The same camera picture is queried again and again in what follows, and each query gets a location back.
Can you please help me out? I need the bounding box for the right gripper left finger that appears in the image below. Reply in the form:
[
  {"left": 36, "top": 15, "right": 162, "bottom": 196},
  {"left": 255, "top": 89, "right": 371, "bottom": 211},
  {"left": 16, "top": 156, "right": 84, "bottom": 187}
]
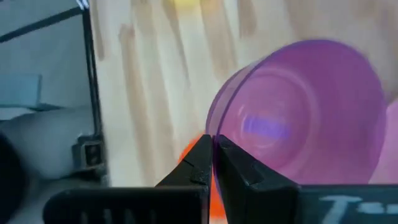
[{"left": 42, "top": 134, "right": 214, "bottom": 224}]

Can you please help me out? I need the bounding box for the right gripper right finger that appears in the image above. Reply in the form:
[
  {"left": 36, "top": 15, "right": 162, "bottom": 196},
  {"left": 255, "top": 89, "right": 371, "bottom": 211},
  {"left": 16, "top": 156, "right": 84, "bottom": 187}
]
[{"left": 213, "top": 134, "right": 398, "bottom": 224}]

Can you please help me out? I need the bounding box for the orange plastic bowl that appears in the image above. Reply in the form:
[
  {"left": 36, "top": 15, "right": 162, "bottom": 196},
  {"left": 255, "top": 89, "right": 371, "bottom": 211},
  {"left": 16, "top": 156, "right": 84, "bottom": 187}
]
[{"left": 177, "top": 133, "right": 228, "bottom": 220}]

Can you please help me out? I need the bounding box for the purple plastic cup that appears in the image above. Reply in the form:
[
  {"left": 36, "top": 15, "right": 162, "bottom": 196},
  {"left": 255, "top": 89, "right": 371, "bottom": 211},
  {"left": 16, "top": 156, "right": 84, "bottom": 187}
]
[{"left": 205, "top": 39, "right": 388, "bottom": 200}]

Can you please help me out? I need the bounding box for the light pink plastic bowl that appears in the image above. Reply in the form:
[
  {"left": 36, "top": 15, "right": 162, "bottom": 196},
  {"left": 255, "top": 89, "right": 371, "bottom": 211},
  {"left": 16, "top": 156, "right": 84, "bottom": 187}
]
[{"left": 369, "top": 98, "right": 398, "bottom": 185}]

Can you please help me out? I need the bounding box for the black round object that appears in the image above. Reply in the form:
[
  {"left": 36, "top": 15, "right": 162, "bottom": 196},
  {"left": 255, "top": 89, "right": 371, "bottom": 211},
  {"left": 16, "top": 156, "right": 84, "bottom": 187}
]
[{"left": 0, "top": 133, "right": 29, "bottom": 218}]

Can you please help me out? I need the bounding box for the yellow plastic bowl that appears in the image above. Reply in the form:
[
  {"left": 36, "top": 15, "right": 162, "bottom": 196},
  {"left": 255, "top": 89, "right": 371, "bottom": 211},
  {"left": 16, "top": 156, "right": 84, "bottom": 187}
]
[{"left": 172, "top": 0, "right": 201, "bottom": 7}]

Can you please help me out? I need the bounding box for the small black camera box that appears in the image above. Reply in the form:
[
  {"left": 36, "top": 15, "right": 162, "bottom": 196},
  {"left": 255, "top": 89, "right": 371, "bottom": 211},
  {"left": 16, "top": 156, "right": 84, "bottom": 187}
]
[{"left": 72, "top": 134, "right": 106, "bottom": 171}]

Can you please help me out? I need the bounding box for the black aluminium table frame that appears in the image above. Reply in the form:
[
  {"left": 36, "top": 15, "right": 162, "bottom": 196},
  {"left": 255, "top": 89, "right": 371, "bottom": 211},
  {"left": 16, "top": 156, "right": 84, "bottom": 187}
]
[{"left": 0, "top": 6, "right": 105, "bottom": 139}]

